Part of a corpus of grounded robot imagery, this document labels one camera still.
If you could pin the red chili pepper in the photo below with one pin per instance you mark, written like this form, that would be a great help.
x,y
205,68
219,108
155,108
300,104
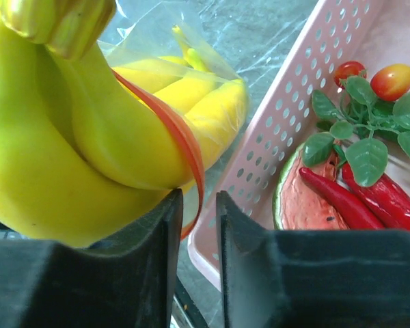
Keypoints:
x,y
386,199
353,211

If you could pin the cherry tomato sprig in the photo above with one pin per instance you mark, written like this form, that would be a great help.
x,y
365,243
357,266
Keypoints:
x,y
372,110

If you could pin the clear zip bag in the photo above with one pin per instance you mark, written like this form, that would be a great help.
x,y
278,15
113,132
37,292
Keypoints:
x,y
159,55

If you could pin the pink perforated plastic basket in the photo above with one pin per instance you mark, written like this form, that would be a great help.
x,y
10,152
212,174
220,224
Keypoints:
x,y
375,33

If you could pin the yellow banana bunch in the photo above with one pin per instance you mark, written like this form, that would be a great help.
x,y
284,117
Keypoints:
x,y
80,157

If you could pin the watermelon slice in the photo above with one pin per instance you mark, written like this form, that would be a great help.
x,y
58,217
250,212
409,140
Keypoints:
x,y
296,206

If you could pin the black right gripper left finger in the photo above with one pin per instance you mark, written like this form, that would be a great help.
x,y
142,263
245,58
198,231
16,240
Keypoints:
x,y
126,280

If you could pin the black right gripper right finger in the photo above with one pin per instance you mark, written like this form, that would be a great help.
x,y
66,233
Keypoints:
x,y
327,278

